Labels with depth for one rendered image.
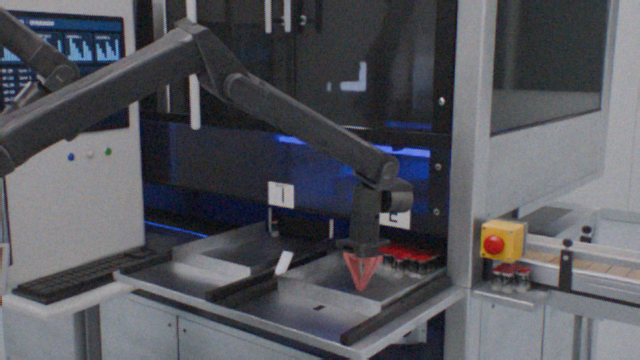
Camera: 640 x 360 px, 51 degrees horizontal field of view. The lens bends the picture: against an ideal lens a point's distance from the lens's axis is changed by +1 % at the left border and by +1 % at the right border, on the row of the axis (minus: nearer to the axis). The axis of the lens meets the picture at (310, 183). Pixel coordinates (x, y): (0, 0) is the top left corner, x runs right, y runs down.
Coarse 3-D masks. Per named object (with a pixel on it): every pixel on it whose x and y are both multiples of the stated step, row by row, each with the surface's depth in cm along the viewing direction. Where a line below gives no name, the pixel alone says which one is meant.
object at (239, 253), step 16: (256, 224) 187; (208, 240) 173; (224, 240) 177; (240, 240) 182; (256, 240) 182; (272, 240) 182; (288, 240) 182; (304, 240) 182; (176, 256) 163; (192, 256) 159; (208, 256) 168; (224, 256) 167; (240, 256) 167; (256, 256) 167; (272, 256) 167; (224, 272) 153; (240, 272) 150; (256, 272) 150
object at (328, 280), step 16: (336, 256) 159; (288, 272) 145; (304, 272) 150; (320, 272) 155; (336, 272) 155; (384, 272) 155; (288, 288) 142; (304, 288) 139; (320, 288) 136; (336, 288) 144; (352, 288) 144; (368, 288) 144; (384, 288) 144; (400, 288) 144; (416, 288) 138; (336, 304) 134; (352, 304) 132; (368, 304) 129; (384, 304) 129
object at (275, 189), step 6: (270, 186) 176; (276, 186) 174; (282, 186) 173; (288, 186) 172; (270, 192) 176; (276, 192) 175; (288, 192) 172; (270, 198) 176; (276, 198) 175; (288, 198) 172; (270, 204) 177; (276, 204) 175; (282, 204) 174; (288, 204) 173
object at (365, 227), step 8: (352, 216) 129; (360, 216) 128; (368, 216) 128; (376, 216) 130; (352, 224) 129; (360, 224) 128; (368, 224) 128; (376, 224) 129; (352, 232) 129; (360, 232) 128; (368, 232) 128; (376, 232) 129; (336, 240) 129; (344, 240) 129; (352, 240) 129; (360, 240) 128; (368, 240) 128; (376, 240) 129; (384, 240) 132; (360, 248) 125
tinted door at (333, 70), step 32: (320, 0) 158; (352, 0) 153; (384, 0) 148; (416, 0) 143; (320, 32) 160; (352, 32) 154; (384, 32) 149; (416, 32) 144; (320, 64) 161; (352, 64) 155; (384, 64) 150; (416, 64) 145; (320, 96) 162; (352, 96) 157; (384, 96) 151; (416, 96) 146; (384, 128) 153; (416, 128) 148
